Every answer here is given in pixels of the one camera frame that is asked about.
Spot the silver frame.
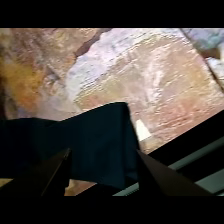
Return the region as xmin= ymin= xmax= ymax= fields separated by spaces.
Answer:
xmin=113 ymin=135 xmax=224 ymax=197

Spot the dark green garment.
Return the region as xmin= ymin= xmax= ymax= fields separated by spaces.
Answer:
xmin=0 ymin=101 xmax=141 ymax=191

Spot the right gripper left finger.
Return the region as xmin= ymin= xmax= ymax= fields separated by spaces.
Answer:
xmin=0 ymin=147 xmax=72 ymax=197

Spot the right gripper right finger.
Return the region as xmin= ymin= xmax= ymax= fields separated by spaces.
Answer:
xmin=136 ymin=149 xmax=214 ymax=197

